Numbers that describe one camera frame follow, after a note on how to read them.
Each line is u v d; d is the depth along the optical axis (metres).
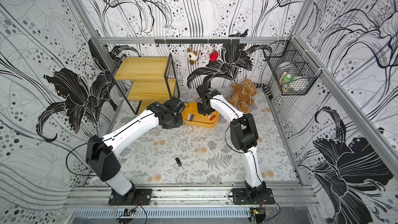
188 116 1.02
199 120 0.99
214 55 0.94
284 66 0.78
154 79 0.78
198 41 0.94
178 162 0.84
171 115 0.60
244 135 0.55
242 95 1.04
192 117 1.02
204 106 0.82
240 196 0.71
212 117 1.03
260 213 0.70
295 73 0.80
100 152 0.48
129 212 0.72
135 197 0.68
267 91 1.19
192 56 0.93
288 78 0.78
